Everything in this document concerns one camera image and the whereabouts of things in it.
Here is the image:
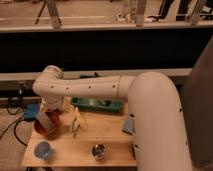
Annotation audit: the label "wooden tongs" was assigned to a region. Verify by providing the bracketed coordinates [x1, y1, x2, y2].
[69, 107, 87, 138]

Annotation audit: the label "black cable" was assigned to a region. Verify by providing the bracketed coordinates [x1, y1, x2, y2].
[0, 96, 28, 148]

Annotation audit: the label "orange bowl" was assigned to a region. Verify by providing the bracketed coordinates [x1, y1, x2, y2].
[34, 111, 60, 136]

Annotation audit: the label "blue box on floor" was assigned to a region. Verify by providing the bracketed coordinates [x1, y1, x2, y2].
[24, 104, 39, 121]

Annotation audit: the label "beige rectangular eraser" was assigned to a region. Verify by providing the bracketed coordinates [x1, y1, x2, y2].
[37, 112, 55, 132]

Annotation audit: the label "blue sponge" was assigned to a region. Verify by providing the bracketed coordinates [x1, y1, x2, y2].
[122, 116, 133, 135]

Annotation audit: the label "small steel cup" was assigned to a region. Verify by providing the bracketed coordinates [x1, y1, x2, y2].
[92, 144, 105, 161]

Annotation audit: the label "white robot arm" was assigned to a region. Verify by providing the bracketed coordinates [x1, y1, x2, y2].
[33, 65, 193, 171]

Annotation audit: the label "blue cup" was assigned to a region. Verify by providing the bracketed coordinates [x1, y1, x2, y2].
[34, 141, 52, 160]

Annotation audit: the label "green plastic tray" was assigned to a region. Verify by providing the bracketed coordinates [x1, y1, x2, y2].
[70, 74, 124, 114]

